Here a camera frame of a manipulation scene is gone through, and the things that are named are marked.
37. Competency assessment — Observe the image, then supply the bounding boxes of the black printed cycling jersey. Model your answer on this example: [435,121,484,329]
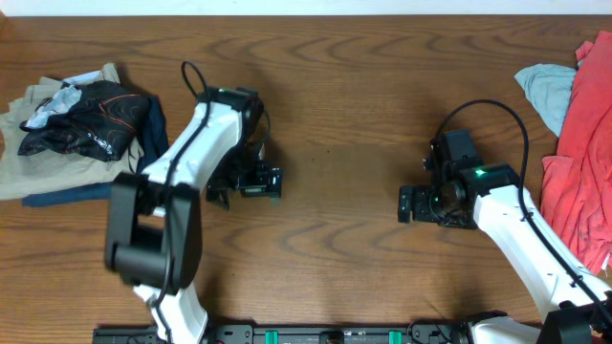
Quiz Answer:
[18,80,150,162]

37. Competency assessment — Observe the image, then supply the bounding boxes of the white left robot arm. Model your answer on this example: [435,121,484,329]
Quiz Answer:
[104,87,283,343]

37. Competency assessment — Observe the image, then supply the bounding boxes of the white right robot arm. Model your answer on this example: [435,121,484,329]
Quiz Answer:
[398,164,611,343]

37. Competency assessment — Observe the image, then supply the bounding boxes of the folded navy blue garment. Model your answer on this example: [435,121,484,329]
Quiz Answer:
[21,97,169,207]

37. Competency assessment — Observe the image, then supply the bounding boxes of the red crumpled garment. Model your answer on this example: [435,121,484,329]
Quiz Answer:
[540,31,611,274]

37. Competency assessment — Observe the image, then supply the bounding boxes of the light grey-blue garment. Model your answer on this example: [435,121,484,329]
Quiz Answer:
[514,64,578,138]

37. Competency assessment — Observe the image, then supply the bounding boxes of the light blue folded garment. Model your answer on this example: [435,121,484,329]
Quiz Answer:
[62,71,103,85]

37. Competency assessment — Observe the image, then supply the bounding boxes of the folded beige trousers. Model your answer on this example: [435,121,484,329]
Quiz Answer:
[1,76,144,200]

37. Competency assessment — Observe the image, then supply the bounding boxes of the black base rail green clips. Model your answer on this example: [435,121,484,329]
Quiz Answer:
[93,312,508,344]

